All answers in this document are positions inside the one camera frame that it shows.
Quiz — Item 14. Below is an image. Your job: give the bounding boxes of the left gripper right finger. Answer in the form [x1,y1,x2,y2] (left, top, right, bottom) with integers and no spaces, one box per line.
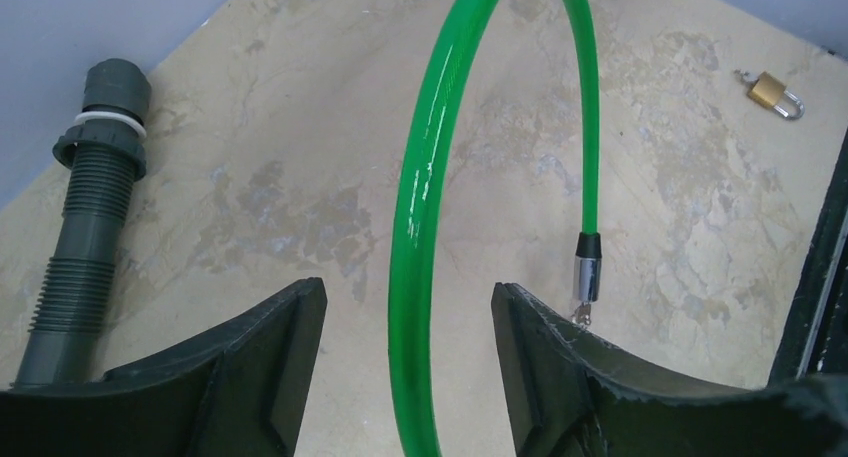
[491,283,847,456]

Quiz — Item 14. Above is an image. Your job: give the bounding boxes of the cable lock keys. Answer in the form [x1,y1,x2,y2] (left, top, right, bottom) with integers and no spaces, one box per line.
[571,302,592,328]

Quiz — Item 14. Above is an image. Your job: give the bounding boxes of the small brass padlock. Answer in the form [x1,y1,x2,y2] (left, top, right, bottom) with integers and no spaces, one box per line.
[734,69,805,121]

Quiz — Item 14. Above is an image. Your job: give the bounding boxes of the green cable lock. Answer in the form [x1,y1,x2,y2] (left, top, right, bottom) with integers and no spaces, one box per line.
[387,0,602,456]

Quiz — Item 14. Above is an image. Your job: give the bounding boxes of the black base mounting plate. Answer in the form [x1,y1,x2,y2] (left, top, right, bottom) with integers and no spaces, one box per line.
[768,142,847,384]

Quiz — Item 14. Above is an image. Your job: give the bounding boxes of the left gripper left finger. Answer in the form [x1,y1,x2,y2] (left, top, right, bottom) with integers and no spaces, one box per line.
[1,277,327,456]

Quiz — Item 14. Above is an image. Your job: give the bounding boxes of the black corrugated drain hose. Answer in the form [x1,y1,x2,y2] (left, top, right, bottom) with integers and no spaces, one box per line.
[9,58,153,390]

